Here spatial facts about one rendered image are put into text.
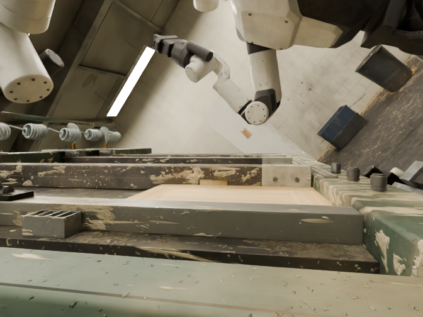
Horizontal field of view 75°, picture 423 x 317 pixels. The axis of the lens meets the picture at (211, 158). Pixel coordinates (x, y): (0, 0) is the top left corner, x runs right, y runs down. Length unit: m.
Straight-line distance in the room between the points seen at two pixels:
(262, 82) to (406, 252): 0.71
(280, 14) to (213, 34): 5.68
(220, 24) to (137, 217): 5.99
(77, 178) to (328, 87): 5.42
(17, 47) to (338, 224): 0.50
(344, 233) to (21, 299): 0.34
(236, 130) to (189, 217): 4.19
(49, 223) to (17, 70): 0.22
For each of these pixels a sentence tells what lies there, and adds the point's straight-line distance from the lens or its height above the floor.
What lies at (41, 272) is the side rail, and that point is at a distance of 0.22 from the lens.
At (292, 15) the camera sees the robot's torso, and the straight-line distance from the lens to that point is 0.63.
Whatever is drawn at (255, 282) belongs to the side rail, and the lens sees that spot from 0.18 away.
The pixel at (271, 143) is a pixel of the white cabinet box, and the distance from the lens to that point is 4.52.
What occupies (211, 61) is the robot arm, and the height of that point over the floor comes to 1.37.
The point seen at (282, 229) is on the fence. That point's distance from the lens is 0.39.
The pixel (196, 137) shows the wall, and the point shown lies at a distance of 6.22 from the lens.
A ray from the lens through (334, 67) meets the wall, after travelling 6.00.
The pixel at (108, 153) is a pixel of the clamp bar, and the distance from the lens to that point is 1.73.
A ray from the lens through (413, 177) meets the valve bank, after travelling 0.75.
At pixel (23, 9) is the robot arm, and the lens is 0.44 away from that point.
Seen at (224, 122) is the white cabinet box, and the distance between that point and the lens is 4.60.
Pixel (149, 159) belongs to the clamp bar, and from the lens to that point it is 1.30.
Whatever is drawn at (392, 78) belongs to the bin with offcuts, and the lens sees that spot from 5.03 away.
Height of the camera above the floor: 1.06
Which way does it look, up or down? 6 degrees up
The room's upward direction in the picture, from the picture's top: 51 degrees counter-clockwise
